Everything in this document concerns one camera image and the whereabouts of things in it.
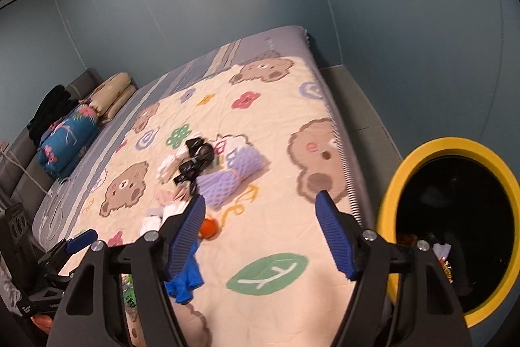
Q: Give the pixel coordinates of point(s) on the yellow rimmed black trash bin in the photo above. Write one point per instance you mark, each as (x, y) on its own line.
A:
(455, 191)

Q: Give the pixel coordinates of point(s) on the green snack wrapper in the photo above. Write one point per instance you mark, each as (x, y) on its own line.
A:
(129, 295)

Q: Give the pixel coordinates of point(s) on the cream patterned pillow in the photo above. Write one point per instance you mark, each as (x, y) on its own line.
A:
(109, 97)

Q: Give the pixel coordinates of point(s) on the black plastic bag bundle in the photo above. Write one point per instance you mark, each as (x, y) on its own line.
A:
(200, 156)

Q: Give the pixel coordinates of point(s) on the black bedside cabinet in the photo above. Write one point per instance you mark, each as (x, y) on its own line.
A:
(18, 250)

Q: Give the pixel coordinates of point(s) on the blue floral folded blanket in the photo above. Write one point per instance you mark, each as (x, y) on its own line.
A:
(63, 145)

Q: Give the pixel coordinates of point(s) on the purple foam fruit net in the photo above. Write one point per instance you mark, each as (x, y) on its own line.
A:
(217, 187)

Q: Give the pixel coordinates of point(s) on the blue rubber glove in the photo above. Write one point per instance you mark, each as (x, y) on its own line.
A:
(182, 285)

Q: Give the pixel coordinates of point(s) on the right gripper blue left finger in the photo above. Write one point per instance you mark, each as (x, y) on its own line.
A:
(179, 234)

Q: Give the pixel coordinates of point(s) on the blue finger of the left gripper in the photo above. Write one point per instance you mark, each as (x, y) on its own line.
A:
(85, 239)

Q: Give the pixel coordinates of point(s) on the cream bear pattern quilt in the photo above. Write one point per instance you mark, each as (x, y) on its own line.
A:
(266, 277)

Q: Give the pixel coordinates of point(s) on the black clothing pile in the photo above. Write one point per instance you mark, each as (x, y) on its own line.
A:
(57, 104)

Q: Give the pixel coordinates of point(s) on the grey blue striped mattress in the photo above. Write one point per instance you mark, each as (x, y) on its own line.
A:
(55, 219)

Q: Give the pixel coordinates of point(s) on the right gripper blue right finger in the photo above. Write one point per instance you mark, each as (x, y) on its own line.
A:
(335, 226)

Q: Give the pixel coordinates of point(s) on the pink cloth bundle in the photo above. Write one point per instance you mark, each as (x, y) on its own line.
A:
(168, 196)

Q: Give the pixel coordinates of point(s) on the dark grey padded headboard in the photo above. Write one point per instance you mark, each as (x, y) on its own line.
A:
(23, 180)

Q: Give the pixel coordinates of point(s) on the orange ball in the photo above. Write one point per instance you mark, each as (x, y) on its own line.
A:
(209, 229)

